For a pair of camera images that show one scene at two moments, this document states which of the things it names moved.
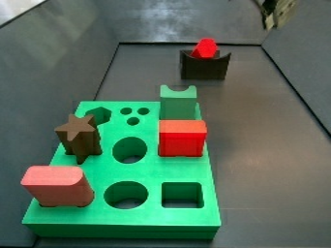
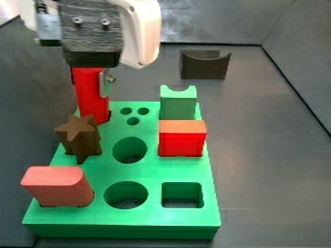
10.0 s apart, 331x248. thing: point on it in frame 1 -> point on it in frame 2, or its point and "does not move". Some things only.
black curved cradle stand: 202,69 does not move
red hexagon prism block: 205,48 -> 90,104
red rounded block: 58,186 does not move
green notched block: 177,105 does not move
